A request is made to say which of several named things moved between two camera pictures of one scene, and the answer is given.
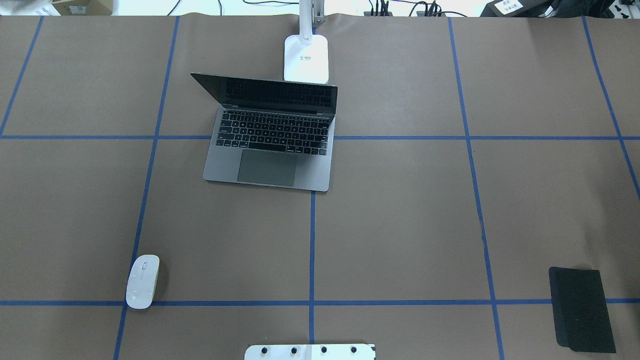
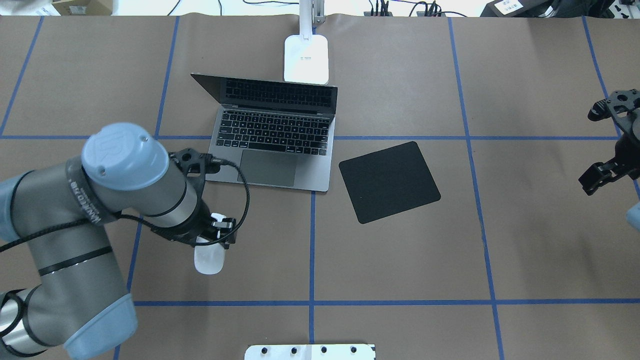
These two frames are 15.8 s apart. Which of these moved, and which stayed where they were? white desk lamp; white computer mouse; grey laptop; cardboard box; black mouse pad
Moved: black mouse pad; white computer mouse
Stayed: grey laptop; white desk lamp; cardboard box
